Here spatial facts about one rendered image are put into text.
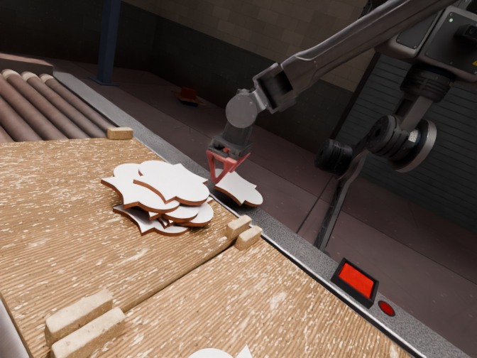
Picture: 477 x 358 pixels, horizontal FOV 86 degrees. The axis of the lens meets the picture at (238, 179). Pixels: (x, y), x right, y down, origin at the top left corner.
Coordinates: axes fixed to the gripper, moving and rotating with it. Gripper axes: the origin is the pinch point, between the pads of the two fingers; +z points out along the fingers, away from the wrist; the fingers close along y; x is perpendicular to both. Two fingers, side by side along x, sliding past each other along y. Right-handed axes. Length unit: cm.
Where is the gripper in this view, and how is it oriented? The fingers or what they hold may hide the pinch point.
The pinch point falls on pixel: (221, 175)
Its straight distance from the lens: 60.8
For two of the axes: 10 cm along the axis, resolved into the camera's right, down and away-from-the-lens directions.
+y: -3.4, 3.0, -8.9
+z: -3.3, 8.5, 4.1
